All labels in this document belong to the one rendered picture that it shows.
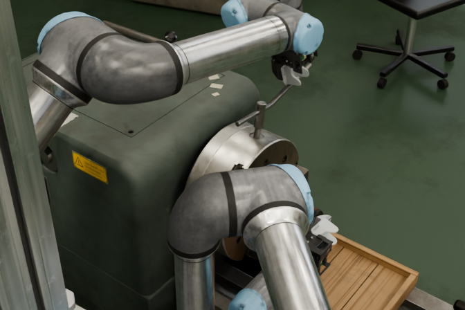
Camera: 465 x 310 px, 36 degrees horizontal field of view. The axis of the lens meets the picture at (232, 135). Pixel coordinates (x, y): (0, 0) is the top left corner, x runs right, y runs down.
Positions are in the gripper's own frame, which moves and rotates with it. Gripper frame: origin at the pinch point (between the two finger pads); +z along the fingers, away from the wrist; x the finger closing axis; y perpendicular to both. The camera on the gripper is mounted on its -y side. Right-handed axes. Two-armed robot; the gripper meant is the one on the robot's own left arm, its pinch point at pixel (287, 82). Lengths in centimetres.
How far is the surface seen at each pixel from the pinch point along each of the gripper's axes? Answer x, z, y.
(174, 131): -28.4, -3.3, -12.1
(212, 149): -26.6, -0.1, -3.2
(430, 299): -15, 40, 47
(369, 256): -12.7, 37.2, 29.2
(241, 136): -19.9, 0.2, 0.4
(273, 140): -16.5, 1.6, 6.8
